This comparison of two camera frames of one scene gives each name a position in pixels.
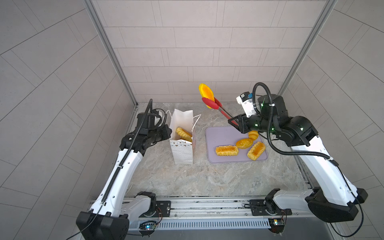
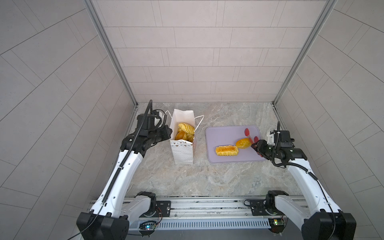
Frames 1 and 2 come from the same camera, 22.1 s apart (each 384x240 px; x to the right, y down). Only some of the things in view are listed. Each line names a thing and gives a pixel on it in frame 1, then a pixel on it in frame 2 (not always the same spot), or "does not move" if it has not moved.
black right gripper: [242, 127] to [259, 147]
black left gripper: [165, 134] does not move
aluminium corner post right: [309, 46] does not move
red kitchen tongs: [215, 104] to [256, 139]
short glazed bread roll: [254, 153] to [187, 127]
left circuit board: [150, 225] does not move
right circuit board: [277, 225] does not move
